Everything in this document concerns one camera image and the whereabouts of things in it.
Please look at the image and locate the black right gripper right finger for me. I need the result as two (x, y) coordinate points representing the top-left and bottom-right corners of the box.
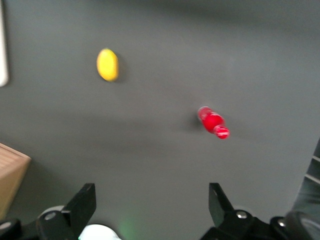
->
(201, 182), (256, 240)

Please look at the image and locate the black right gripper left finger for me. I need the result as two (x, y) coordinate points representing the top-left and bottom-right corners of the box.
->
(36, 183), (97, 240)

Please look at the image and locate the red coke bottle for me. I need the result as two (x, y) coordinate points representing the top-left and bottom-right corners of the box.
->
(197, 106), (231, 140)

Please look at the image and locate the white rectangular tray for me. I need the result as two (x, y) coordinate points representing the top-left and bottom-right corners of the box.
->
(0, 0), (10, 88)

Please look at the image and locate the white round object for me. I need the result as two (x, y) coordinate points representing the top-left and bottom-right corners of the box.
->
(78, 224), (121, 240)

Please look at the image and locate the wooden board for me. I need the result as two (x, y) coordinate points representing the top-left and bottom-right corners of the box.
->
(0, 142), (32, 221)

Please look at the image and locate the yellow lemon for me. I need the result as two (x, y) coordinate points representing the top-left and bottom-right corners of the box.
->
(96, 48), (119, 82)

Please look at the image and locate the dark grey machine frame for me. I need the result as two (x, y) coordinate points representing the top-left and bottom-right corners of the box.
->
(291, 136), (320, 218)

